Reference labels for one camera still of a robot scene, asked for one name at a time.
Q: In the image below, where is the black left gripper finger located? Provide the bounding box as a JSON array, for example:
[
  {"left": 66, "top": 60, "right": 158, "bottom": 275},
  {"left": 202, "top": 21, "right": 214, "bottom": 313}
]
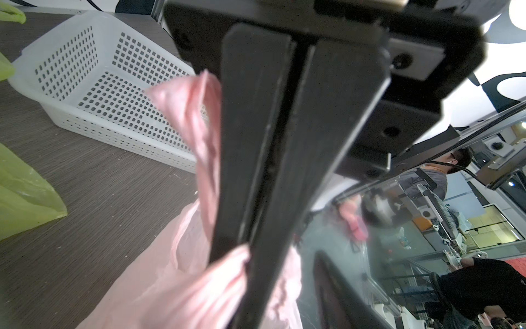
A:
[{"left": 313, "top": 252, "right": 390, "bottom": 329}]

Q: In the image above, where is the seated person grey shirt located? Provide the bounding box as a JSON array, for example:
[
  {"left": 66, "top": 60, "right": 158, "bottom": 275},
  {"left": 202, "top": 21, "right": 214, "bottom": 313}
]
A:
[{"left": 398, "top": 148, "right": 472, "bottom": 201}]

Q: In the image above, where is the pink apple print plastic bag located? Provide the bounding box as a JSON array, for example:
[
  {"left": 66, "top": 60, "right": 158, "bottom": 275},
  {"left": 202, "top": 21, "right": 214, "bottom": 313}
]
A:
[{"left": 75, "top": 69, "right": 304, "bottom": 329}]

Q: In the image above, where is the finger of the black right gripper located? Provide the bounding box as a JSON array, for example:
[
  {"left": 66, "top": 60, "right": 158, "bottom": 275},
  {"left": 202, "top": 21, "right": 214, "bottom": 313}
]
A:
[{"left": 209, "top": 23, "right": 296, "bottom": 263}]

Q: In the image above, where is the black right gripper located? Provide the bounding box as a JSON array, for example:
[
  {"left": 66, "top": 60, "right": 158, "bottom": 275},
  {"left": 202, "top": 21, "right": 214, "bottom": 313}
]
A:
[{"left": 163, "top": 1, "right": 484, "bottom": 328}]

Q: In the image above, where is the person in black clothes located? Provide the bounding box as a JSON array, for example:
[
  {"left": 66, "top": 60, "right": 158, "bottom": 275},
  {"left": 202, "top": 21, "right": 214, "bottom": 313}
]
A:
[{"left": 437, "top": 258, "right": 525, "bottom": 328}]

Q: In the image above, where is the green avocado print plastic bag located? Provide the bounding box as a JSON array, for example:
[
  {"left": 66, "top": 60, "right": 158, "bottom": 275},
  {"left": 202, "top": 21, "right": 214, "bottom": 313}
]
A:
[{"left": 1, "top": 2, "right": 27, "bottom": 81}]

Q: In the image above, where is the white perforated plastic basket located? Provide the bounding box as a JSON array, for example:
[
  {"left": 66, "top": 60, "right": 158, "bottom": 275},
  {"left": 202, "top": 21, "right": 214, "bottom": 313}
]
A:
[{"left": 9, "top": 12, "right": 195, "bottom": 172}]

